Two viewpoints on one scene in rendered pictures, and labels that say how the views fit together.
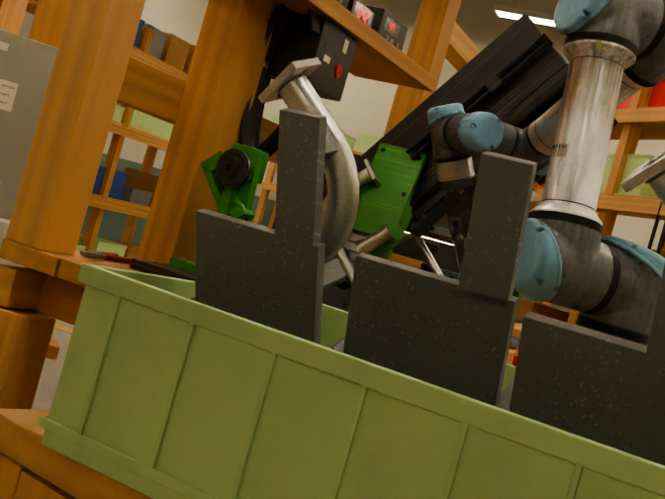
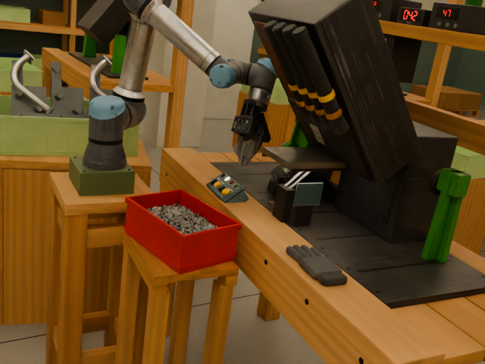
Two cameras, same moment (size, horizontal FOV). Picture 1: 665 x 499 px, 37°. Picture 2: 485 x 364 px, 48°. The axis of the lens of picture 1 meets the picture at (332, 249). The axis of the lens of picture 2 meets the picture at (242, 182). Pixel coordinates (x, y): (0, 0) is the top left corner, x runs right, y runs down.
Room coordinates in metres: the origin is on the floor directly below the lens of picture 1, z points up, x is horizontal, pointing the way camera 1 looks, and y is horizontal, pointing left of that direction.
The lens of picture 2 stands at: (3.07, -1.70, 1.55)
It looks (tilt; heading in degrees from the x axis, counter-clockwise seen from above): 18 degrees down; 125
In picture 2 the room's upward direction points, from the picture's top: 8 degrees clockwise
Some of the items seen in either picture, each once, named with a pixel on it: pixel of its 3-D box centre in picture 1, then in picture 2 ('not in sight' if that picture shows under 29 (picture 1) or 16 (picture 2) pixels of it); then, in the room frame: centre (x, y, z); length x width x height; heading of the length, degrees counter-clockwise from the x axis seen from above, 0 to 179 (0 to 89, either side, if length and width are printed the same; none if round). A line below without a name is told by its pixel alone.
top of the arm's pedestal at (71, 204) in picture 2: not in sight; (102, 191); (1.62, -0.47, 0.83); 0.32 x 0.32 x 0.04; 65
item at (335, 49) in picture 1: (312, 56); (387, 56); (2.30, 0.17, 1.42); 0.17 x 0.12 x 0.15; 154
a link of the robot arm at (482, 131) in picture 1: (481, 135); (234, 71); (1.94, -0.22, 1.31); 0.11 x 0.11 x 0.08; 22
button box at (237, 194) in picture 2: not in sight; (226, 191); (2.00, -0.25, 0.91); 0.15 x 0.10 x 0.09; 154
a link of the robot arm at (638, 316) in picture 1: (622, 283); (107, 117); (1.61, -0.46, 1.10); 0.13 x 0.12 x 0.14; 112
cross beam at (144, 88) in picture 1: (254, 135); (430, 120); (2.47, 0.26, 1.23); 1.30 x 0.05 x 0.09; 154
